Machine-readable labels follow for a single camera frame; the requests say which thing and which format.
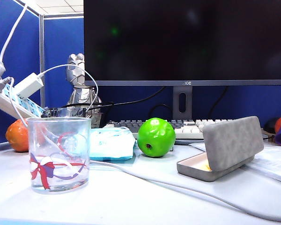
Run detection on silver robot bust figurine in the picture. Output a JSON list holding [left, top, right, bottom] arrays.
[[67, 53, 103, 128]]

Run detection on thin black cable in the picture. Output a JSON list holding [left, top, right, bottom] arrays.
[[88, 86, 166, 112], [149, 104, 173, 120], [207, 86, 228, 120]]

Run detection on white power strip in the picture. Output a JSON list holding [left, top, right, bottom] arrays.
[[0, 78, 44, 119]]

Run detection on thin white charger cable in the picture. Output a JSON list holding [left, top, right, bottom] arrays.
[[38, 64, 99, 113]]

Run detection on grey plug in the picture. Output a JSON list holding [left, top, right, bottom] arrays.
[[0, 76, 15, 93]]

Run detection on green apple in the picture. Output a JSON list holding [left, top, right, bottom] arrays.
[[137, 117, 176, 158]]

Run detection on white charger adapter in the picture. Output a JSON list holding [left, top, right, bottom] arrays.
[[14, 72, 44, 99]]

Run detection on grey white mechanical keyboard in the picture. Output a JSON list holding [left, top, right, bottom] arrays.
[[110, 119, 235, 141]]

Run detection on black electronic device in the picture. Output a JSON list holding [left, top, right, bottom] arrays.
[[41, 106, 92, 119]]

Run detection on black computer mouse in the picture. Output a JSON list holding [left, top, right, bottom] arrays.
[[263, 118, 280, 135]]

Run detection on long white cable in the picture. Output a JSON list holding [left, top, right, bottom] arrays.
[[8, 77, 281, 224]]

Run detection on clear glass ribbon-print cup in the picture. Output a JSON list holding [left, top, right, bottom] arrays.
[[27, 117, 92, 195]]

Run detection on grey felt glasses case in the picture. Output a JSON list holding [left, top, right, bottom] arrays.
[[177, 116, 265, 183]]

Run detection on grey monitor stand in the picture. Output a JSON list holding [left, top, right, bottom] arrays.
[[172, 86, 193, 120]]

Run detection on silver partition frame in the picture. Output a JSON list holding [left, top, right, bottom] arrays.
[[38, 13, 84, 108]]

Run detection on black AOC computer monitor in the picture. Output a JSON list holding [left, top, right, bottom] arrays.
[[83, 0, 281, 87]]

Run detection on blue white tissue pack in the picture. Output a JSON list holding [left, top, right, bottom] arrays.
[[90, 126, 136, 161]]

